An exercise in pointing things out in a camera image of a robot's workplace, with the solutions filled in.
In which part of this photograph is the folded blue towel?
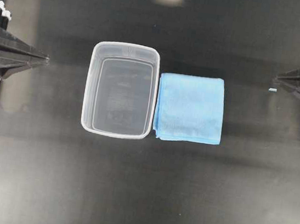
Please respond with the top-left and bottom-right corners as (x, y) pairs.
(153, 73), (225, 145)

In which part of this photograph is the clear plastic container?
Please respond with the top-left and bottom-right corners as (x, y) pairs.
(81, 41), (160, 140)

